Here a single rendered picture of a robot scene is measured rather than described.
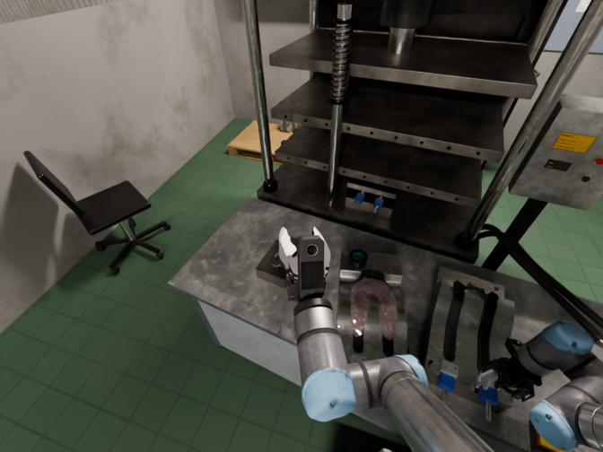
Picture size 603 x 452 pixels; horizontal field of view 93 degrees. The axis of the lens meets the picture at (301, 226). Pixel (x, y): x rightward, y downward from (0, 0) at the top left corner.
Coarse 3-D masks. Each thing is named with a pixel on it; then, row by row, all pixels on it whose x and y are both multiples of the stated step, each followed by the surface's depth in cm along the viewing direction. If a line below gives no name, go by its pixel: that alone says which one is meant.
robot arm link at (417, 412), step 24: (384, 360) 53; (408, 360) 52; (384, 384) 47; (408, 384) 44; (384, 408) 47; (408, 408) 39; (432, 408) 37; (408, 432) 37; (432, 432) 34; (456, 432) 32
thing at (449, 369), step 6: (444, 366) 94; (450, 366) 94; (456, 366) 94; (438, 372) 95; (444, 372) 93; (450, 372) 92; (456, 372) 92; (438, 378) 94; (444, 378) 92; (450, 378) 92; (438, 384) 93; (444, 384) 91; (450, 384) 91; (444, 390) 91; (450, 390) 91; (444, 396) 90; (444, 402) 88
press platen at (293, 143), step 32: (320, 128) 189; (288, 160) 169; (320, 160) 161; (352, 160) 161; (384, 160) 160; (416, 160) 160; (448, 160) 159; (480, 160) 159; (416, 192) 146; (448, 192) 139
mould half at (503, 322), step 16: (448, 272) 127; (448, 288) 113; (432, 304) 119; (448, 304) 110; (464, 304) 109; (480, 304) 108; (512, 304) 107; (432, 320) 109; (464, 320) 107; (496, 320) 105; (512, 320) 104; (432, 336) 104; (464, 336) 104; (496, 336) 103; (432, 352) 100; (464, 352) 100; (496, 352) 100; (432, 368) 96; (464, 368) 96; (464, 384) 92; (480, 400) 94
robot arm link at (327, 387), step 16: (304, 336) 46; (320, 336) 45; (336, 336) 46; (304, 352) 44; (320, 352) 43; (336, 352) 44; (304, 368) 43; (320, 368) 42; (336, 368) 42; (304, 384) 42; (320, 384) 40; (336, 384) 40; (352, 384) 42; (304, 400) 42; (320, 400) 39; (336, 400) 39; (352, 400) 40; (320, 416) 41; (336, 416) 42
